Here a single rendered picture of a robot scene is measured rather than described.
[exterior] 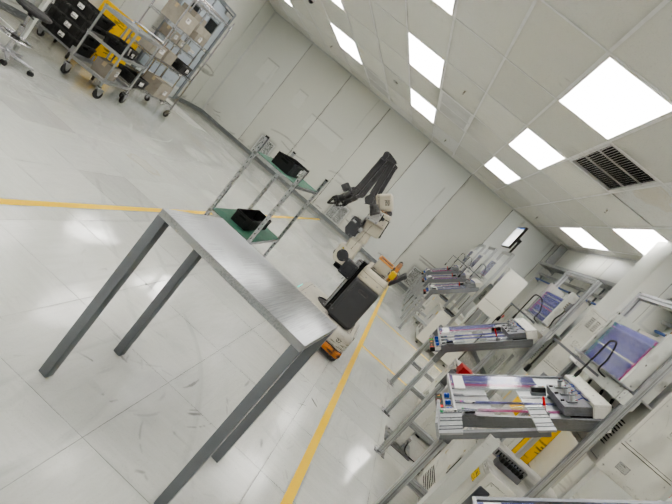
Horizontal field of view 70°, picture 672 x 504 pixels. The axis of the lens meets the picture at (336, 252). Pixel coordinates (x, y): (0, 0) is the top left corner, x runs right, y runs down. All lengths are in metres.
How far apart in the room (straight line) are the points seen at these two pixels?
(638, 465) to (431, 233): 8.89
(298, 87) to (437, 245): 4.94
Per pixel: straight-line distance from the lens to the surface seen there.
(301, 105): 11.95
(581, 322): 4.21
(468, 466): 2.44
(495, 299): 7.36
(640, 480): 2.99
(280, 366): 1.64
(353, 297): 4.00
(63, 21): 7.87
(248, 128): 12.22
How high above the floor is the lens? 1.33
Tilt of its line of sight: 9 degrees down
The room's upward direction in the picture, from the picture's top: 40 degrees clockwise
